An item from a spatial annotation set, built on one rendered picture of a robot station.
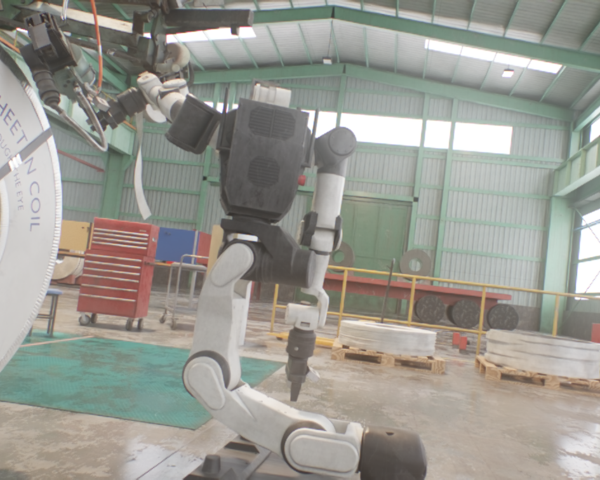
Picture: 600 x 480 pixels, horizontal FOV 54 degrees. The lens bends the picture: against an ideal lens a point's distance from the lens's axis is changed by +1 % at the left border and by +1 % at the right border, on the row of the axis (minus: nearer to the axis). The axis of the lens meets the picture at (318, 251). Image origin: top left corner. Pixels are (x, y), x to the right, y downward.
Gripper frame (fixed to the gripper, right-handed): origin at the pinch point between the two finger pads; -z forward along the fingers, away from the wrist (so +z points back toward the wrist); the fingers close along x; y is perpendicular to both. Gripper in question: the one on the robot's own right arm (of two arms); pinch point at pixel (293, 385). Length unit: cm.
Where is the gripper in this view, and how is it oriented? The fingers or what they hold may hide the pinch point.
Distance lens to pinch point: 191.2
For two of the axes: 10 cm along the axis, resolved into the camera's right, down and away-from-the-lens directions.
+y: -9.7, -1.6, -1.9
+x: -1.6, -1.7, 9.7
